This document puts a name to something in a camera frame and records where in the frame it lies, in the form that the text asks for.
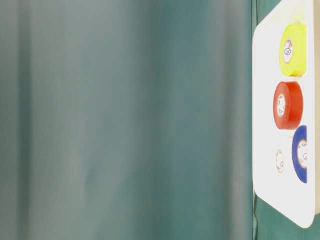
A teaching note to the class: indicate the blue tape roll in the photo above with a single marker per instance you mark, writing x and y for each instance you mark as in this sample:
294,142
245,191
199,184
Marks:
300,153

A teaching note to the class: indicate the red tape roll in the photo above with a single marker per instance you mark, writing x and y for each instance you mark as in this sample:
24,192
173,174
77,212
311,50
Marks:
288,105

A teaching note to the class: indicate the white plastic tray case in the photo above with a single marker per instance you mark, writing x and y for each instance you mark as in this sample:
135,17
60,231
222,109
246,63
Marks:
298,201

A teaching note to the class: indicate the white tape roll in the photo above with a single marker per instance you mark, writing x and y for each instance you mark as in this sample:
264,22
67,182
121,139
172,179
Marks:
282,163

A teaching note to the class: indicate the yellow tape roll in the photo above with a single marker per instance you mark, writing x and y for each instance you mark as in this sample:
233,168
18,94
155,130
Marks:
293,51

